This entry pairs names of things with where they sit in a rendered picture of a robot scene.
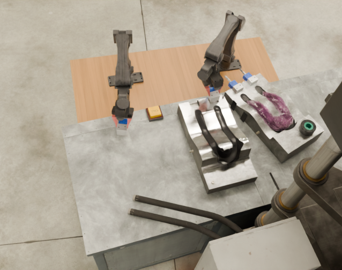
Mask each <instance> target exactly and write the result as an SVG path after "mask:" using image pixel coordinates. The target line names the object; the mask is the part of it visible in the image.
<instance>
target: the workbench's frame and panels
mask: <svg viewBox="0 0 342 270"><path fill-rule="evenodd" d="M271 208H272V206H271V204H268V205H264V206H261V207H257V208H253V209H250V210H247V211H243V212H239V213H236V214H232V215H228V216H225V217H226V218H227V219H229V220H231V221H232V222H234V223H235V224H236V225H238V226H239V227H240V228H241V229H242V230H243V229H247V228H250V227H254V226H255V220H256V218H257V217H258V215H259V214H260V213H261V212H263V211H269V210H270V209H271ZM198 225H200V226H203V227H205V228H207V229H209V230H212V231H213V232H215V233H216V234H218V235H220V236H221V237H226V236H230V235H233V234H235V232H234V231H233V230H232V229H231V228H229V227H228V226H226V225H224V224H223V223H221V222H218V221H216V220H211V221H207V222H203V223H200V224H198ZM213 240H214V239H212V238H210V237H208V236H206V235H204V234H202V233H201V232H198V231H195V230H192V229H189V228H182V229H179V230H175V231H171V232H168V233H165V234H161V235H157V236H154V237H150V238H146V239H142V240H140V241H136V242H133V243H129V244H125V245H121V246H118V247H114V248H111V249H108V250H104V251H100V252H97V253H93V254H89V255H87V256H88V257H90V256H93V258H94V260H95V263H96V265H97V267H98V270H138V269H142V268H145V267H149V266H152V265H156V264H159V263H162V262H165V261H169V260H172V259H176V258H179V257H182V256H186V255H189V254H192V253H196V252H200V253H203V252H204V250H205V248H206V247H207V245H208V243H209V241H213Z"/></svg>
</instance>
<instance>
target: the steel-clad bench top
mask: <svg viewBox="0 0 342 270"><path fill-rule="evenodd" d="M341 81H342V67H339V68H336V69H331V70H326V71H321V72H316V73H311V74H307V75H303V76H298V77H294V78H288V79H284V80H278V81H274V82H270V84H271V85H272V86H273V87H275V88H277V89H279V90H281V91H283V92H285V93H286V94H287V95H288V96H289V97H290V98H291V100H292V101H293V103H294V104H295V105H296V107H297V108H298V110H299V111H300V112H301V114H302V115H303V116H304V117H306V116H308V115H310V116H311V117H312V118H313V119H314V120H315V121H316V122H317V123H318V124H319V125H320V127H321V128H322V129H323V130H324V132H323V133H322V134H321V136H320V137H319V138H318V139H317V141H315V142H314V143H312V144H311V145H309V146H308V147H306V148H305V149H303V150H302V151H300V152H298V153H297V154H295V155H294V156H293V157H291V158H290V159H288V160H286V161H285V162H283V163H281V162H280V161H279V160H278V159H277V158H276V157H275V155H274V154H273V153H272V152H271V151H270V150H269V149H268V148H267V146H266V145H265V144H264V143H263V142H262V141H261V140H260V138H259V137H258V136H257V135H256V134H255V132H254V131H253V130H252V129H251V128H250V127H249V126H248V124H247V123H246V122H242V121H241V120H240V118H241V117H240V115H239V114H238V113H237V112H236V111H235V110H234V111H233V110H232V109H231V105H230V104H229V103H228V102H227V103H228V105H229V108H230V110H231V112H232V115H233V117H234V120H235V122H236V124H237V126H238V127H239V129H240V130H241V131H242V132H243V133H244V135H245V136H246V137H247V139H248V140H249V143H250V146H251V151H250V154H249V157H250V160H251V163H252V165H253V166H254V169H255V171H256V174H257V176H258V177H257V179H256V181H255V182H252V183H248V184H244V185H240V186H236V187H232V188H230V189H225V190H222V191H218V192H214V193H210V194H207V193H206V190H205V187H204V184H203V181H202V178H201V176H200V173H199V171H198V168H197V165H196V163H195V159H194V157H193V154H192V153H190V152H189V151H190V150H191V149H190V146H189V143H188V141H187V138H186V136H185V133H184V130H183V127H182V124H181V122H180V119H179V116H178V114H177V110H178V105H179V103H183V102H188V101H189V103H190V102H195V101H197V100H198V99H203V98H208V99H209V96H203V97H198V98H195V99H190V100H185V101H180V102H175V103H170V104H166V105H162V106H160V109H161V111H162V114H163V119H160V120H157V121H152V122H149V120H148V116H147V113H146V109H142V110H137V111H134V112H133V117H132V120H131V122H130V124H129V126H128V133H127V136H121V135H117V132H116V128H117V127H116V125H115V122H114V121H113V119H112V116H109V117H105V118H99V119H95V120H91V121H87V122H81V123H77V124H72V125H67V126H62V127H61V128H62V133H63V139H64V144H65V149H66V154H67V158H68V163H69V169H70V174H71V179H72V185H73V190H74V193H75V199H76V204H77V210H78V215H79V220H80V225H81V230H82V234H83V239H84V245H85V250H86V255H89V254H93V253H97V252H100V251H104V250H108V249H111V248H115V247H118V246H121V245H125V244H129V243H133V242H136V241H140V240H142V239H146V238H150V237H154V236H157V235H161V234H165V233H168V232H171V231H175V230H179V229H182V228H185V227H181V226H176V225H173V224H169V223H164V222H160V221H155V220H151V219H146V218H143V217H138V216H134V215H130V214H128V209H129V208H133V209H137V210H140V211H145V212H149V213H154V214H159V215H163V216H167V217H171V218H175V219H180V220H185V221H189V222H192V223H195V224H200V223H203V222H207V221H211V220H213V219H209V218H206V217H202V216H197V215H193V214H188V213H184V212H179V211H175V210H172V209H167V208H163V207H159V206H154V205H150V204H146V203H143V202H138V201H134V200H133V195H134V194H136V195H139V196H143V197H148V198H152V199H157V200H162V201H166V202H169V203H174V204H178V205H183V206H188V207H192V208H196V209H201V210H204V211H209V212H212V213H216V214H219V215H221V216H228V215H232V214H236V213H239V212H243V211H247V210H250V209H253V208H257V207H261V206H264V205H268V204H271V199H272V197H273V196H274V194H275V193H276V192H277V191H278V189H277V187H276V185H275V183H274V181H273V179H272V177H271V176H270V174H269V173H271V174H272V176H273V178H274V179H275V181H276V183H277V185H278V187H279V189H282V188H288V187H289V186H290V185H291V183H292V182H293V181H294V178H293V171H294V168H295V167H296V166H297V164H298V163H299V162H300V161H301V160H302V159H304V158H309V157H311V158H312V157H313V156H314V155H315V154H316V152H317V151H318V150H319V149H320V147H321V146H322V145H323V144H324V143H325V141H326V140H327V139H328V138H329V136H330V135H331V133H330V131H329V129H328V128H327V126H326V125H325V123H324V121H323V119H322V117H321V116H320V112H321V110H322V109H323V107H324V106H325V104H326V102H325V101H324V100H325V98H326V97H327V96H328V94H329V93H332V92H334V91H335V90H336V89H337V87H338V86H339V84H340V83H341Z"/></svg>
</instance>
